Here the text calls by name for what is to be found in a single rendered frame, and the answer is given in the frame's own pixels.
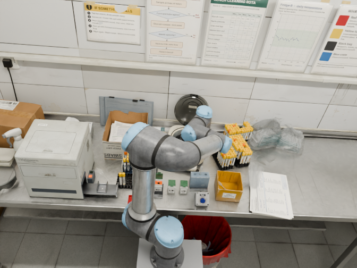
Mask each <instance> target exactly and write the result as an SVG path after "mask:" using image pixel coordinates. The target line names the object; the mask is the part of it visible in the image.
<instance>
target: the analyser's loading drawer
mask: <svg viewBox="0 0 357 268"><path fill-rule="evenodd" d="M102 188H103V189H102ZM82 189H83V194H93V195H115V196H116V197H117V195H118V189H119V183H117V185H110V184H108V181H107V183H99V181H98V183H83V185H82Z"/></svg>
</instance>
